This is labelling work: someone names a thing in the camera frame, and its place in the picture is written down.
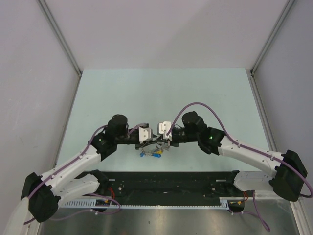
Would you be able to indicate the left aluminium frame post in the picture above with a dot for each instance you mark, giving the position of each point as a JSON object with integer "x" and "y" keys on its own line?
{"x": 47, "y": 13}

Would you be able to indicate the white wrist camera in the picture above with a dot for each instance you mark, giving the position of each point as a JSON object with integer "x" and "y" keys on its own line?
{"x": 145, "y": 133}
{"x": 163, "y": 129}

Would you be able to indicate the right aluminium frame post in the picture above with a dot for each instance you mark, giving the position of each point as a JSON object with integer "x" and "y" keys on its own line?
{"x": 273, "y": 34}

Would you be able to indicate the white slotted cable duct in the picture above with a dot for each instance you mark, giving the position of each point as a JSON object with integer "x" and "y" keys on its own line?
{"x": 101, "y": 203}

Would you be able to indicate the aluminium frame post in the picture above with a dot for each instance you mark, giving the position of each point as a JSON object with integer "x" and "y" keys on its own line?
{"x": 273, "y": 34}
{"x": 47, "y": 13}

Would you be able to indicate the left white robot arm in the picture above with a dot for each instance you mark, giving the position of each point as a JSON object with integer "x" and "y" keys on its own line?
{"x": 47, "y": 191}

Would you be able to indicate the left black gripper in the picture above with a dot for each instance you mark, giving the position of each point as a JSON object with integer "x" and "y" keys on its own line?
{"x": 139, "y": 145}

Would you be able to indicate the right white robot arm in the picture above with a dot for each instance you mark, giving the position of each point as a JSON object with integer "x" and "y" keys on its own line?
{"x": 286, "y": 170}

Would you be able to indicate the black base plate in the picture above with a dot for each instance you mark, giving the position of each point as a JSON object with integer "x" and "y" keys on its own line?
{"x": 166, "y": 186}

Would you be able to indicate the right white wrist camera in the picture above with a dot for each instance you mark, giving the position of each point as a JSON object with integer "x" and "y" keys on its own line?
{"x": 163, "y": 129}

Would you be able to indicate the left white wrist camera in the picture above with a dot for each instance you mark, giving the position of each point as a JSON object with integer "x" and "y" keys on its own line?
{"x": 145, "y": 133}

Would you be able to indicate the large silver keyring holder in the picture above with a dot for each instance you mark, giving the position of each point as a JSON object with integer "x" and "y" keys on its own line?
{"x": 149, "y": 150}

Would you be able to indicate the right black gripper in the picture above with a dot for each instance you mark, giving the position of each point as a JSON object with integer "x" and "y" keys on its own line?
{"x": 173, "y": 143}

